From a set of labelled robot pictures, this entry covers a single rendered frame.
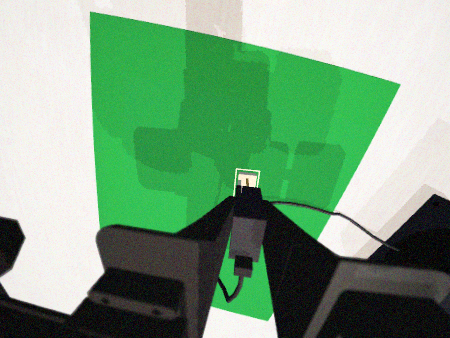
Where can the green circuit board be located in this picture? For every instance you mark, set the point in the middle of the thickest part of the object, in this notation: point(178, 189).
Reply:
point(180, 118)

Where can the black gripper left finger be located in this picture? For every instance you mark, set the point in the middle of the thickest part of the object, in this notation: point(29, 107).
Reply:
point(193, 255)

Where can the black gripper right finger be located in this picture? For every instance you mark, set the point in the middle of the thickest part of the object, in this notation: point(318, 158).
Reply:
point(306, 278)

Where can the black fan cable with plug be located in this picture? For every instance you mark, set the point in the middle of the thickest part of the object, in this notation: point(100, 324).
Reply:
point(248, 229)

